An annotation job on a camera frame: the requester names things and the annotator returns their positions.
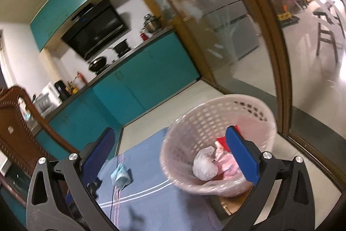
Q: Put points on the steel stockpot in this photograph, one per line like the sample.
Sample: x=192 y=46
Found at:
x=152 y=24

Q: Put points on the light blue face mask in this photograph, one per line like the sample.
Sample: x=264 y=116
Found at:
x=120 y=174

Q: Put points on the white plastic mesh basket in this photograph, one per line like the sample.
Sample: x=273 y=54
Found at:
x=189 y=133

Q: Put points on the clear plastic bin liner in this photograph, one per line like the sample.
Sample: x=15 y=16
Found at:
x=189 y=189

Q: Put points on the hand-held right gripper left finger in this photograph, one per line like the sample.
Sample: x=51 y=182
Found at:
x=98 y=155

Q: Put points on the black cooking pot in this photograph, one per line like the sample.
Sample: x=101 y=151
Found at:
x=121 y=47

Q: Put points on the black range hood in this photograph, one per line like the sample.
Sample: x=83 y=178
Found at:
x=94 y=28

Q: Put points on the white tissue wad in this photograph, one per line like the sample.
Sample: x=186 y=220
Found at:
x=204 y=166

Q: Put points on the orange capped bottle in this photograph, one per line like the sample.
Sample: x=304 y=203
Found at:
x=80 y=80

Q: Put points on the carved wooden chair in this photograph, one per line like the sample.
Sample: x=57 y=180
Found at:
x=16 y=144

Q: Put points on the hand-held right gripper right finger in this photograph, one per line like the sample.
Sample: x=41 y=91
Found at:
x=240 y=155

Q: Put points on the yellow toy vehicle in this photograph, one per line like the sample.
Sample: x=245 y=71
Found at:
x=286 y=17

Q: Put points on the black kettle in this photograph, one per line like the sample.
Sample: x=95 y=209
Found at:
x=62 y=90

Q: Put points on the frosted flower glass door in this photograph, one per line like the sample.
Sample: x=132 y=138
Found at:
x=216 y=17

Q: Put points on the blue striped towel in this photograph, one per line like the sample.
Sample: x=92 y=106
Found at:
x=162 y=206

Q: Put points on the silver refrigerator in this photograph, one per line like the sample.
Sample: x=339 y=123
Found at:
x=229 y=17

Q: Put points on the wooden stool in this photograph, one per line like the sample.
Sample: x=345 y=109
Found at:
x=327 y=30

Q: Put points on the black plastic wrapper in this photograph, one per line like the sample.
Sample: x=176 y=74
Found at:
x=94 y=187

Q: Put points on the white countertop appliance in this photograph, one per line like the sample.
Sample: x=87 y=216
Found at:
x=47 y=98

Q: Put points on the black wok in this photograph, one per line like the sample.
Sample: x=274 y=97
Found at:
x=97 y=63

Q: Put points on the wooden stool seat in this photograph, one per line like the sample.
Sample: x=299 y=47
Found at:
x=232 y=205

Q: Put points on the red foil wrapper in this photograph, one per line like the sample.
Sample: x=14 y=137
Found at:
x=223 y=141

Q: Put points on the dark sauce bottles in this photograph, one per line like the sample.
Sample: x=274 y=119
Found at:
x=73 y=87

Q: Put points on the teal lower cabinets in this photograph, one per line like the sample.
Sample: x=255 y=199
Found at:
x=151 y=76

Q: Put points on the red thermos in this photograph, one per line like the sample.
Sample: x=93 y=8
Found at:
x=143 y=36

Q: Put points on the pink plastic wrapper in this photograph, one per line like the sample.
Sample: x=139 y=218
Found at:
x=228 y=163

